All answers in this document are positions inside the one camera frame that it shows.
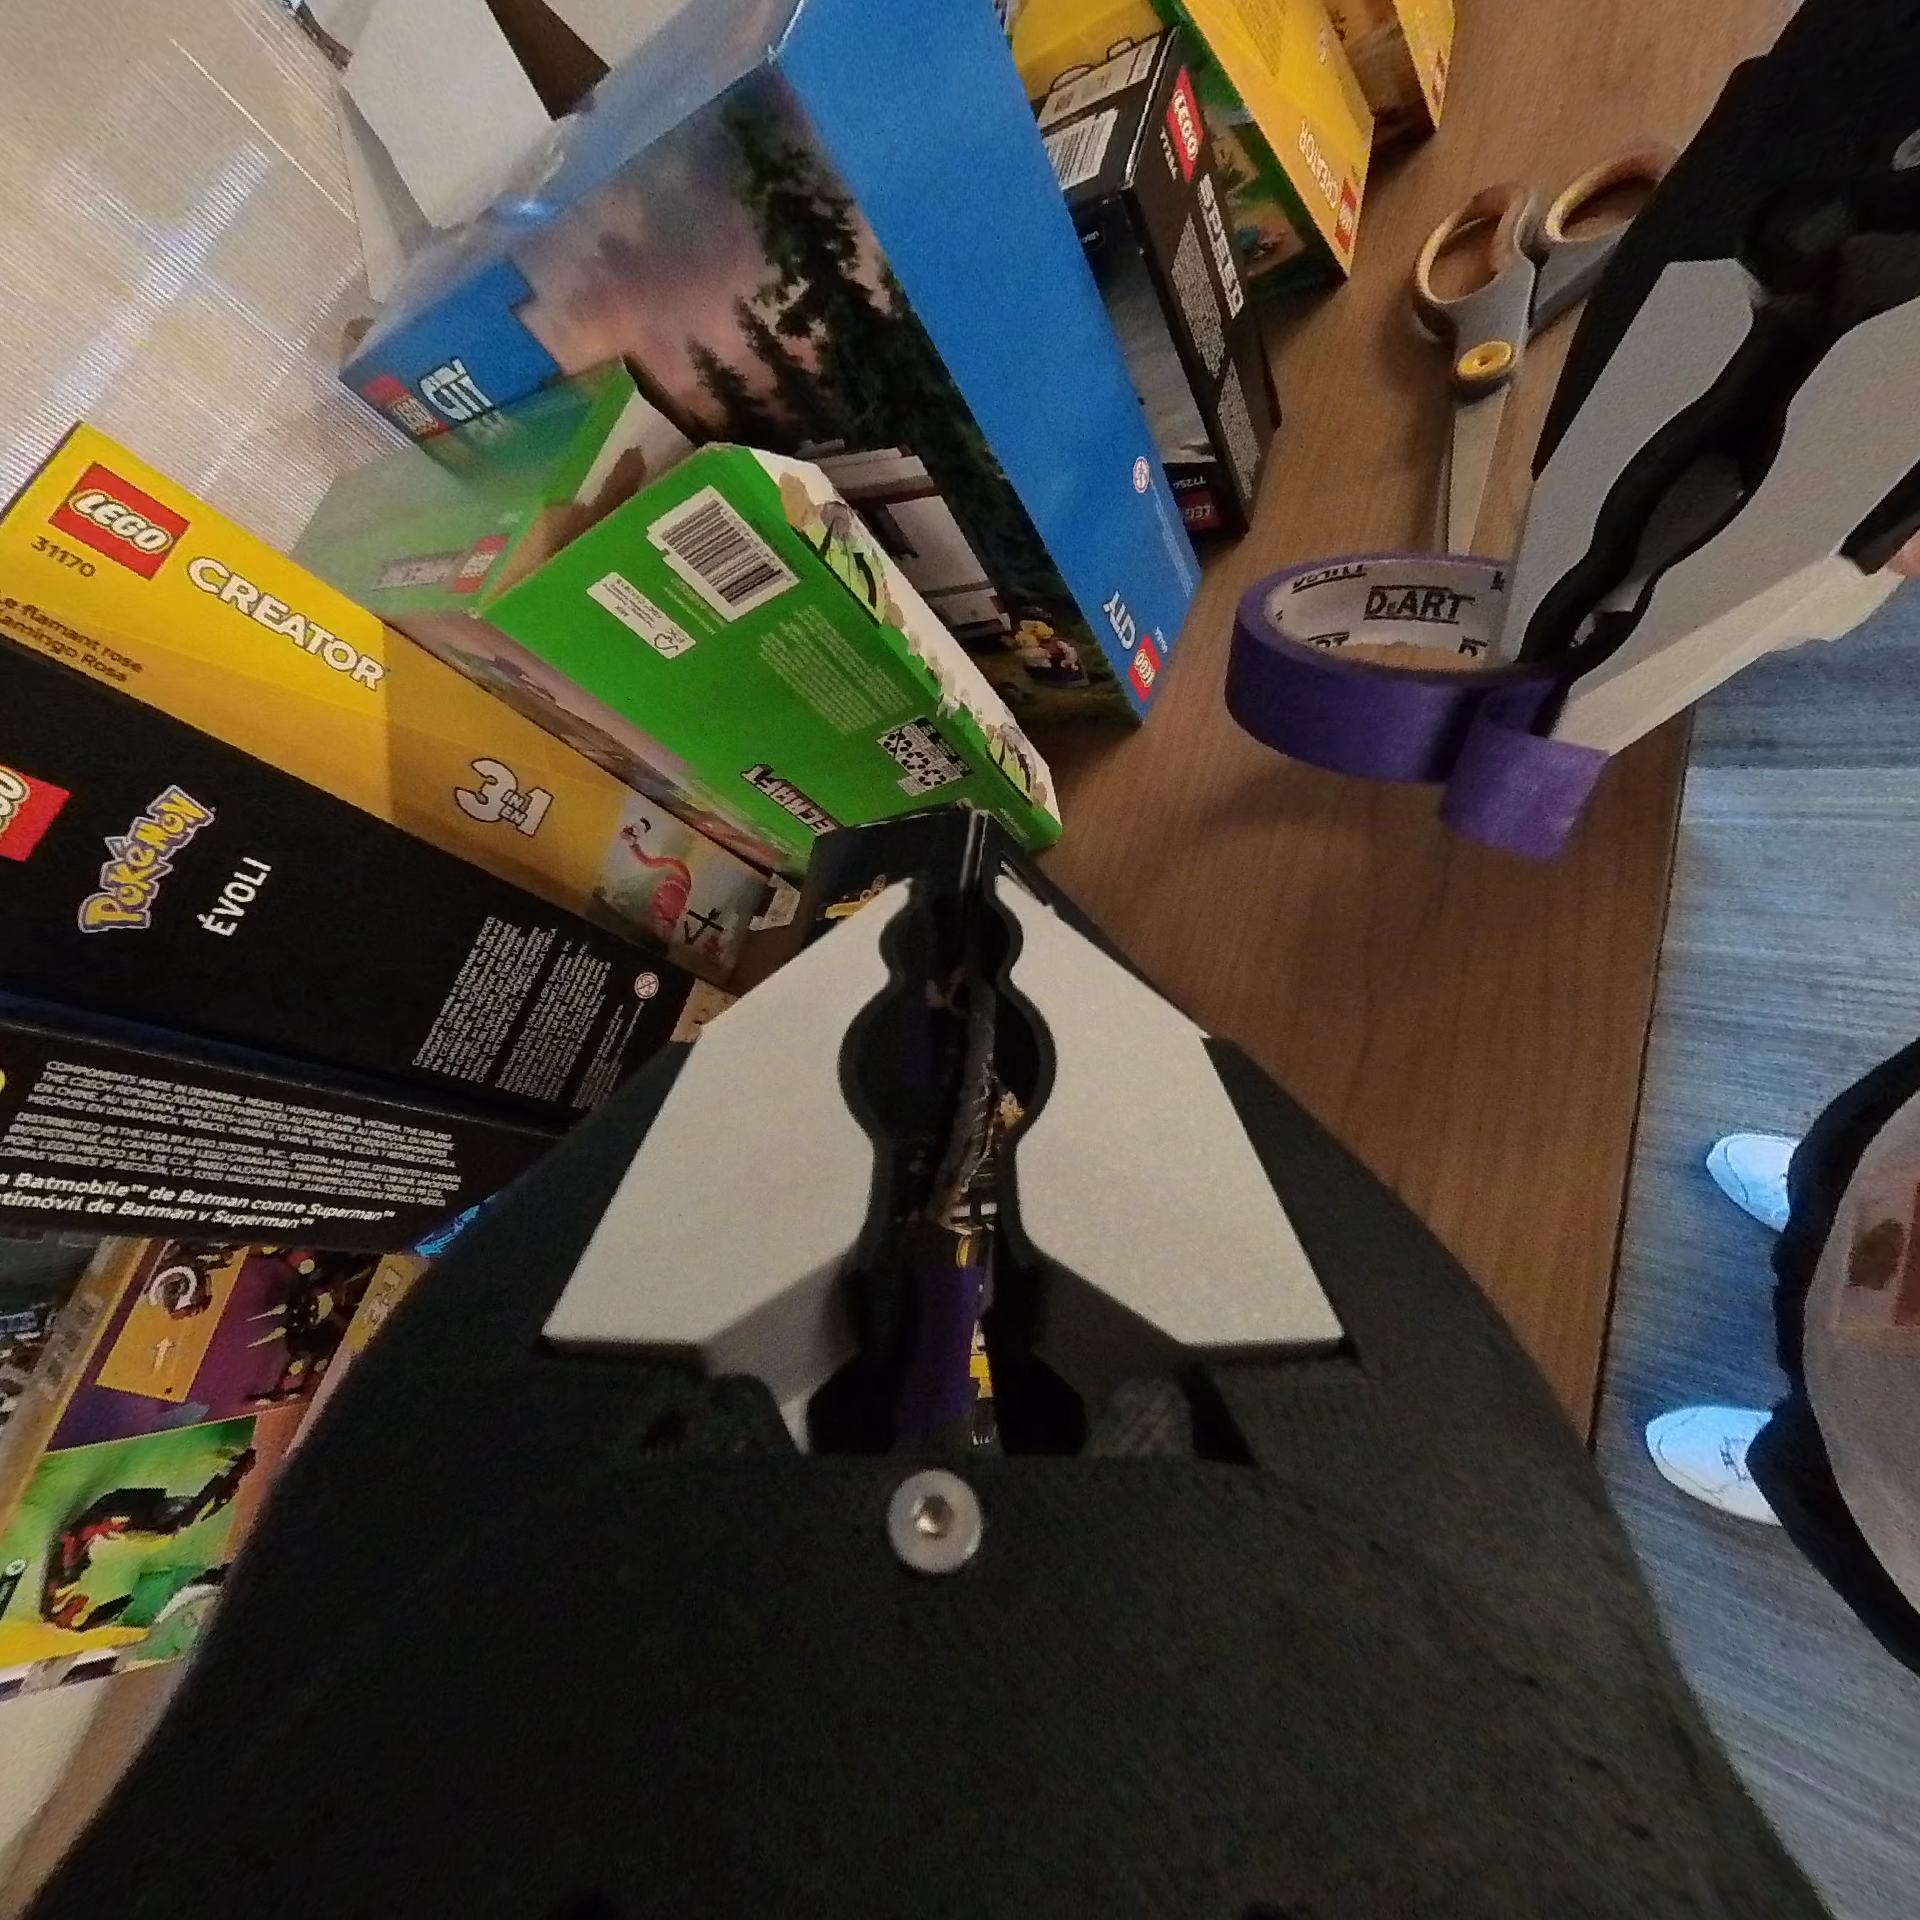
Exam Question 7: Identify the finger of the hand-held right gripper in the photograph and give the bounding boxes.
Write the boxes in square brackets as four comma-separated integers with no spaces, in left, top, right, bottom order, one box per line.
[1500,256,1796,707]
[1558,295,1920,756]

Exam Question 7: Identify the purple tape roll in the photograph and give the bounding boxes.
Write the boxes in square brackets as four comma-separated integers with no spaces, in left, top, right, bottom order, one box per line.
[1225,550,1610,864]

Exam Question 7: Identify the small black yellow toy box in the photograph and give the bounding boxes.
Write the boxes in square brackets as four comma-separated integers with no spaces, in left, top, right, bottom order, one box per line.
[802,812,1080,1456]

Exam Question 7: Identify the flat yellow toy box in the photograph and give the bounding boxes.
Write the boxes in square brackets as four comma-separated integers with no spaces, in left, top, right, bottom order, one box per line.
[1008,0,1188,112]

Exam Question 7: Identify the black toy box yellow logo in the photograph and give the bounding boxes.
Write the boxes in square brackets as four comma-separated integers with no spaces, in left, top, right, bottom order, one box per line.
[0,636,700,1123]

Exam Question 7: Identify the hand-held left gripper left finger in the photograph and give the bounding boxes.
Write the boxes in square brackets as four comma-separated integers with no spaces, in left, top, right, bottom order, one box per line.
[539,881,922,1455]

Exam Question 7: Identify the black toy box white labels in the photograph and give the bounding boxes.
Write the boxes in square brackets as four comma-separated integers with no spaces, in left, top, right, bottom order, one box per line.
[1034,30,1287,543]

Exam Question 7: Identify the green toy box white edge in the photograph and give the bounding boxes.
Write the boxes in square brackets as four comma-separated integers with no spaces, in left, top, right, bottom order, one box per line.
[484,445,1068,858]

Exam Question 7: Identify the grey yellow scissors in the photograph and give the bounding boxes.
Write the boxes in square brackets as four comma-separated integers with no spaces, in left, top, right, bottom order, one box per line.
[1409,142,1681,561]

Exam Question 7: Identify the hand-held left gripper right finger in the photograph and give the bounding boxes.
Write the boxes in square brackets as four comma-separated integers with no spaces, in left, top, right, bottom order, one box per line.
[980,878,1347,1371]

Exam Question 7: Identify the blue toy box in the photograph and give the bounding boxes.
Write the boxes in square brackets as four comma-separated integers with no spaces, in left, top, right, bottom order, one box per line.
[339,0,1206,734]

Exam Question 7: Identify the teal yellow toy box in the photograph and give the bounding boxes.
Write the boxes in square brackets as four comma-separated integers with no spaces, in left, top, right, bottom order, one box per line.
[1172,0,1381,301]

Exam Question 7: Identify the light green toy box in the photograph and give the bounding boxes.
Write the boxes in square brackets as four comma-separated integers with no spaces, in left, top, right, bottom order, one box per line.
[291,360,709,622]

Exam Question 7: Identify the wooden desk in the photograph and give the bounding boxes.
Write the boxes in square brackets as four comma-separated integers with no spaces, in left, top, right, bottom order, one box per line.
[1035,0,1800,1440]

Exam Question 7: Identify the purple green toy box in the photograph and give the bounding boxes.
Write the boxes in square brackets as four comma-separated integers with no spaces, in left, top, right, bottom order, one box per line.
[0,1231,441,1690]

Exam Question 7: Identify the white cardboard box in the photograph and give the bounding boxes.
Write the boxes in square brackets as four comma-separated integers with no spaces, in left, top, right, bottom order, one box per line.
[329,0,619,310]

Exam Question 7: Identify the yellow flamingo toy box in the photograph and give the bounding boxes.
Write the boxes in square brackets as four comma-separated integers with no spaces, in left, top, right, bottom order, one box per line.
[0,426,805,990]

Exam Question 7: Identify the black bat logo toy box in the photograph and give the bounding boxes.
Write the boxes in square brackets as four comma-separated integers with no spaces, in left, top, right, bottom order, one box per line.
[0,1017,575,1252]

